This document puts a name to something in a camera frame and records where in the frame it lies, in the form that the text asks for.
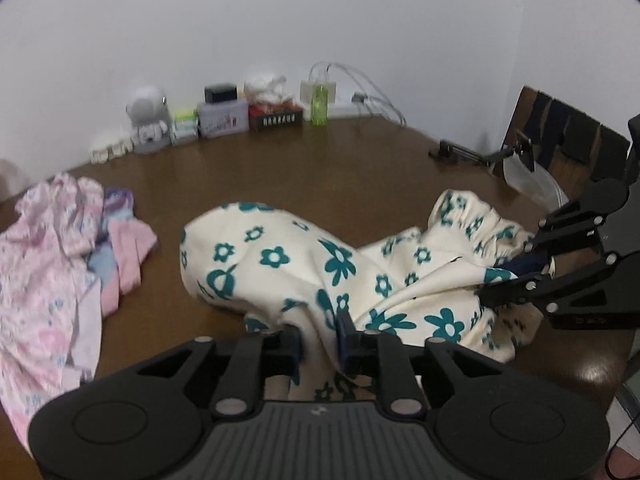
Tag white crumpled tissue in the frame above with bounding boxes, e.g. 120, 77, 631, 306
243, 75, 294, 105

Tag white robot figurine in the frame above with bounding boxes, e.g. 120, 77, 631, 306
126, 86, 171, 154

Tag cream teal floral dress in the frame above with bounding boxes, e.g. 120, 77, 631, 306
179, 190, 542, 401

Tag white charging cables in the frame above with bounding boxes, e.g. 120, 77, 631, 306
308, 60, 407, 126

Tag pink floral garment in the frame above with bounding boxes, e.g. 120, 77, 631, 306
1, 174, 103, 443

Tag wooden chair back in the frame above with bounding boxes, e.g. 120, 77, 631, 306
503, 86, 631, 198

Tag white charger adapter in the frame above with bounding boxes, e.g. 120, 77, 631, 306
299, 80, 336, 105

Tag green spray bottle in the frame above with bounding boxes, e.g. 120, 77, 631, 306
310, 84, 329, 127

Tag green white card stack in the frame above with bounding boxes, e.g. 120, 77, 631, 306
171, 108, 198, 145

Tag black small box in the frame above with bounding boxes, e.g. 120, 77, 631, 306
204, 82, 238, 104

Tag purple blue pink garment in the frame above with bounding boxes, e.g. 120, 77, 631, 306
87, 188, 157, 318

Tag red black tissue box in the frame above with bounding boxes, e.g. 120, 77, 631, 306
248, 103, 303, 132

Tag lavender tin box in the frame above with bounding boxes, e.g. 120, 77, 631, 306
196, 99, 250, 138

